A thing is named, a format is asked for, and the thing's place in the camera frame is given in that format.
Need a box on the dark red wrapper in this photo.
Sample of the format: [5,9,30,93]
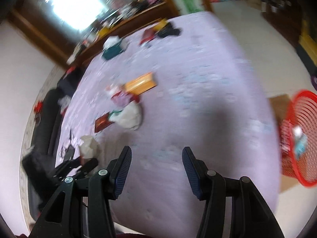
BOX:
[95,112,113,133]

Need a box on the yellow tape roll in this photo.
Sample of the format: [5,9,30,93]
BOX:
[152,19,168,32]

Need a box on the white tube bottle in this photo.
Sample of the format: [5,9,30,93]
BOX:
[78,135,101,166]

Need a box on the white printed plastic bag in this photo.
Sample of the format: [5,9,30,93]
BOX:
[108,101,142,130]

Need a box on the orange medicine box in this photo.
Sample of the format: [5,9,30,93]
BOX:
[124,72,157,96]

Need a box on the cardboard covered stool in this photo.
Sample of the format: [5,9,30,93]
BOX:
[269,94,299,193]

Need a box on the wooden sideboard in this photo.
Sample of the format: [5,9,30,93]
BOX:
[70,2,180,67]

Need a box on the black smartphone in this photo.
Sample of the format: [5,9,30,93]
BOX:
[63,145,75,161]

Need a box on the red mesh waste basket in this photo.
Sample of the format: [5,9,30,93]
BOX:
[291,90,316,187]

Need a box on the teal tissue box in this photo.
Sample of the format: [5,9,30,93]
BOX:
[102,36,128,61]

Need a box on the black wallet pouch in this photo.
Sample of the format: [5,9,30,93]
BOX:
[156,22,182,38]

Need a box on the red packet far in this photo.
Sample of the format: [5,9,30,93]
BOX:
[139,28,156,46]

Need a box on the purple snack packet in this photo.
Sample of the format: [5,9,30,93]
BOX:
[111,91,140,107]

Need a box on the clear plastic bag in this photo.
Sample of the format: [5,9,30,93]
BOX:
[105,83,122,98]

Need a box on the lilac floral tablecloth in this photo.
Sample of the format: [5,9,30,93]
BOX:
[59,12,281,237]

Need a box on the black sofa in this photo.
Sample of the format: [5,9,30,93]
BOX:
[27,88,64,220]

